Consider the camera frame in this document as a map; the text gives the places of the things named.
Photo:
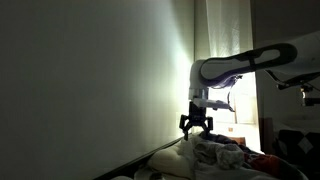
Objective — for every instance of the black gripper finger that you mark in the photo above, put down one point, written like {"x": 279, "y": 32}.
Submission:
{"x": 185, "y": 132}
{"x": 206, "y": 129}

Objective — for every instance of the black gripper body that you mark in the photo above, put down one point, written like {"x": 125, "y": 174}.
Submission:
{"x": 196, "y": 117}

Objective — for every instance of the clear plastic bag with clothes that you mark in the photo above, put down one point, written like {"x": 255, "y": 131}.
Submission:
{"x": 204, "y": 171}

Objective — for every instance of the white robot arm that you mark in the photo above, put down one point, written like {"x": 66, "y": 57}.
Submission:
{"x": 299, "y": 58}

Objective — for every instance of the white quilted cushion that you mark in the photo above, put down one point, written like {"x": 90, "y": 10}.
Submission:
{"x": 165, "y": 164}

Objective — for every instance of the grey fuzzy garment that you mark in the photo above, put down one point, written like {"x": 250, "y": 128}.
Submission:
{"x": 225, "y": 156}

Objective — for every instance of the orange garment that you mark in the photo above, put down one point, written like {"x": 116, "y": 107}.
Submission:
{"x": 266, "y": 163}

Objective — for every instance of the white sheer curtain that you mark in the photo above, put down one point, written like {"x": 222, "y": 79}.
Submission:
{"x": 223, "y": 28}

